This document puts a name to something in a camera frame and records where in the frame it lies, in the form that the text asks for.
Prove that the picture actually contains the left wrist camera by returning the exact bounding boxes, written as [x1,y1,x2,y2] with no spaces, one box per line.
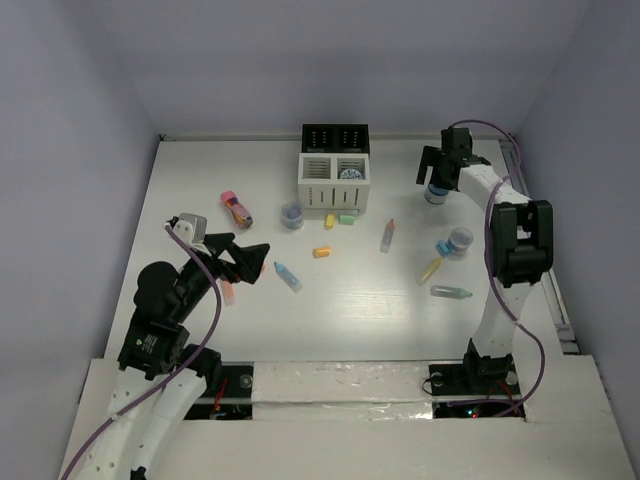
[164,213,207,252]

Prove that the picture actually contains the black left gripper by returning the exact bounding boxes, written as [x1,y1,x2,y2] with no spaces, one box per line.
[173,231,269,319]

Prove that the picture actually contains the green highlighter marker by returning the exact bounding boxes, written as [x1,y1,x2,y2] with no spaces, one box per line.
[430,285,473,300]

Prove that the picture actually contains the blue paint jar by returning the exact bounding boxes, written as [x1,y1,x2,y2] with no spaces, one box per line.
[424,183,450,205]
[339,168,364,180]

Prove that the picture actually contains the clear jar of paperclips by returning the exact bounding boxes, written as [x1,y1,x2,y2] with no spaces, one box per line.
[281,202,304,230]

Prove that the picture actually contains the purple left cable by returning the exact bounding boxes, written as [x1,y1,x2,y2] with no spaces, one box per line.
[60,227,224,480]

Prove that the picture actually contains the pink-capped tube of crayons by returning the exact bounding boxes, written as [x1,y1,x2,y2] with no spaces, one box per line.
[220,190,253,230]

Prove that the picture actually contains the orange marker cap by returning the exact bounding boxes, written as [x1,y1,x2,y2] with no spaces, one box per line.
[312,246,331,259]

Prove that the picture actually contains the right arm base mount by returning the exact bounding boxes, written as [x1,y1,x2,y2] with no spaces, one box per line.
[421,363,526,420]

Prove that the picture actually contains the orange highlighter marker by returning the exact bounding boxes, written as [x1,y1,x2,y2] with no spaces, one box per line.
[380,219,395,253]

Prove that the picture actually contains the yellow highlighter marker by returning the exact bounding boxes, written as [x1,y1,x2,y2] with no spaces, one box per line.
[416,257,443,286]

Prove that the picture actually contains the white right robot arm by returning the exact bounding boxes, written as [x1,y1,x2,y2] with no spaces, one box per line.
[416,121,554,397]

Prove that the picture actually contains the clear jar of blue pins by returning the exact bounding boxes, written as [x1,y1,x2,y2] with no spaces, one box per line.
[446,227,474,256]

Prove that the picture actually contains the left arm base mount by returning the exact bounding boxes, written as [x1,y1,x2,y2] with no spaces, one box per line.
[185,363,254,421]

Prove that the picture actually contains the white slotted organizer box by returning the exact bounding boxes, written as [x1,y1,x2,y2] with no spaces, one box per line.
[297,153,371,214]

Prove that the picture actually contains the blue highlighter marker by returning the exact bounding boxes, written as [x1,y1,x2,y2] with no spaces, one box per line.
[274,262,303,293]

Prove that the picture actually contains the black slotted organizer box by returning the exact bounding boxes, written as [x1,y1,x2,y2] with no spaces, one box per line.
[301,123,370,154]

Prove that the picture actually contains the green marker cap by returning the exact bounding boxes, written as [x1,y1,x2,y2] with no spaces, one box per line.
[339,215,355,225]

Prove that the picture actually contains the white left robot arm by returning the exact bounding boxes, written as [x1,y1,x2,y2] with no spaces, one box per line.
[61,225,270,479]

